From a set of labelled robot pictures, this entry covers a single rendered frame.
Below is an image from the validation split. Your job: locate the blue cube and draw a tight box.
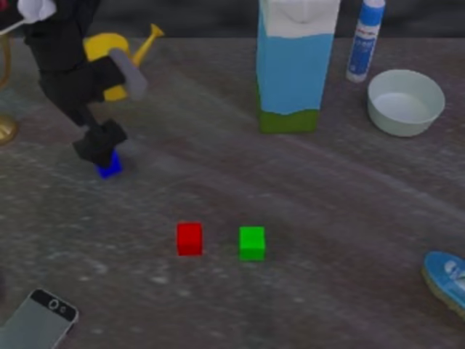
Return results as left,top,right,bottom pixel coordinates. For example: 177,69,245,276
95,150,124,180

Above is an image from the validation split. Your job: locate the red cube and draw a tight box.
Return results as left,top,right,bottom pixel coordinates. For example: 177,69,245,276
176,222,203,257

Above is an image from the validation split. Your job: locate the green cube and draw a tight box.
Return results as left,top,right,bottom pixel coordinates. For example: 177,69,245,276
238,225,266,262

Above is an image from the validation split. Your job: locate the yellow watering can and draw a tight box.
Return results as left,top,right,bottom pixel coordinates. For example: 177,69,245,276
81,23,166,103

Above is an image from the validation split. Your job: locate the brass stand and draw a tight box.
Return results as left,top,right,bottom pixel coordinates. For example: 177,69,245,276
0,35,19,147

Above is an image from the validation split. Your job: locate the grey smartphone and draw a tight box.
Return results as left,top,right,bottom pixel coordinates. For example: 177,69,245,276
0,287,80,349

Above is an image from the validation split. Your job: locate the blue white green milk carton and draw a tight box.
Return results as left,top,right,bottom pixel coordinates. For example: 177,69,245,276
255,0,341,134

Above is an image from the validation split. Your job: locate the white blue glue stick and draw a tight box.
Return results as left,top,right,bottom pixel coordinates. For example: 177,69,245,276
345,0,387,84

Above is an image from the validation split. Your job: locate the white bowl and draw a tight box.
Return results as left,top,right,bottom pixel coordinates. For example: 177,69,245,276
366,69,447,138

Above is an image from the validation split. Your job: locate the blue scrubbing brush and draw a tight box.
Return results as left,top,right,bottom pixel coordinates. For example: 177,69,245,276
421,250,465,321

